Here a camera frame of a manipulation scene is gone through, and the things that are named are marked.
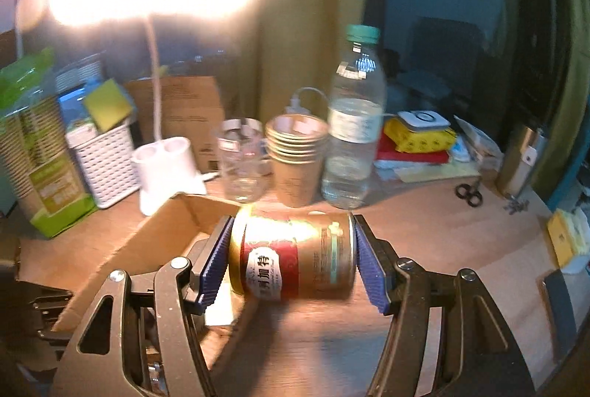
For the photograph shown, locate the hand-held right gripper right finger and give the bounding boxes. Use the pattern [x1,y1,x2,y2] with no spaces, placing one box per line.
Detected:
[353,214,538,397]

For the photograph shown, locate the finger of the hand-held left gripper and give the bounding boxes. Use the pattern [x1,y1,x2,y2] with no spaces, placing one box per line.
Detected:
[30,285,73,348]

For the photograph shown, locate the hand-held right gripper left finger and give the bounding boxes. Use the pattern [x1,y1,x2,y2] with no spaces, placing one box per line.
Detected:
[48,215,237,397]

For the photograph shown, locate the cardboard box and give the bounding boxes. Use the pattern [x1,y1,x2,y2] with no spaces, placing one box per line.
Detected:
[51,191,246,335]

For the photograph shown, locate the gold tin can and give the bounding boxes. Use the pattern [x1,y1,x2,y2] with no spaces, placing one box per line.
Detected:
[228,205,358,304]

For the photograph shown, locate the clear glass jar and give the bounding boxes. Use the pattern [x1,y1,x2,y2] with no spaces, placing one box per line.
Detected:
[214,117,271,203]

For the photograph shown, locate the white desk lamp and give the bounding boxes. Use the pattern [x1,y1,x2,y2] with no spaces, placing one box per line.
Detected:
[46,0,264,216]

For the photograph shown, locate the pile of white papers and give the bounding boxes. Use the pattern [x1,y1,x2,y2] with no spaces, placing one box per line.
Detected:
[373,159,480,184]

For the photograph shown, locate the red folder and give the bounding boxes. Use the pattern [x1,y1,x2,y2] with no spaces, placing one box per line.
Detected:
[375,143,451,166]

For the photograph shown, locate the black scissors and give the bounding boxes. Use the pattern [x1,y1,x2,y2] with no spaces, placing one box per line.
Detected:
[455,177,484,207]

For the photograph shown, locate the stack of brown paper cups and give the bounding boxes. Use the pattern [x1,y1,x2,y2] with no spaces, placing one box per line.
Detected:
[264,113,331,208]

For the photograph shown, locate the clear plastic water bottle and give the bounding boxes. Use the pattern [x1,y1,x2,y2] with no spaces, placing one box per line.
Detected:
[321,24,387,210]

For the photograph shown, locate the yellow tissue packet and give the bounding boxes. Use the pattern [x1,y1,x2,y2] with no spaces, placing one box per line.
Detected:
[384,117,457,153]

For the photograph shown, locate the green paper cup package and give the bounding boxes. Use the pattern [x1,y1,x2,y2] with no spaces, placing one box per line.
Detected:
[0,48,98,239]

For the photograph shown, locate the white woven plastic basket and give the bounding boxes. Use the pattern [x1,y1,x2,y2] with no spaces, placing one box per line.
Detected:
[66,122,142,210]

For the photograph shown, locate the brown cardboard carton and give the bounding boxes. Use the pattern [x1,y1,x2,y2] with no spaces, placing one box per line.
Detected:
[124,76,227,177]

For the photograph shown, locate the blue and white packet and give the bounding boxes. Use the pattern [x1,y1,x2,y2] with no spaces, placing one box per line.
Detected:
[449,136,471,163]

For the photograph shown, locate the white power bank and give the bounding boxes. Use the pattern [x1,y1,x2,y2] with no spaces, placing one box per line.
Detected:
[398,110,451,131]

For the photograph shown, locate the white flat box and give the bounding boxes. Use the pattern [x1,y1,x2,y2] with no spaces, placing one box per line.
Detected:
[454,115,503,163]

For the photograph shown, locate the silver metal flask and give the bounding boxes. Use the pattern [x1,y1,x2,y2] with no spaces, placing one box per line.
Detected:
[495,124,547,200]

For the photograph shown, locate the yellow sponge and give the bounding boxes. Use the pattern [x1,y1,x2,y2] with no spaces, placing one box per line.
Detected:
[82,78,133,134]

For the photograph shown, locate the yellow tissue box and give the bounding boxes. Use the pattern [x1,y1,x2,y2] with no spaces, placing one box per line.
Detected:
[546,208,590,269]

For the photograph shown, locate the olive curtain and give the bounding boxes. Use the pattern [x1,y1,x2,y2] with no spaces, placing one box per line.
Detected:
[553,0,590,196]

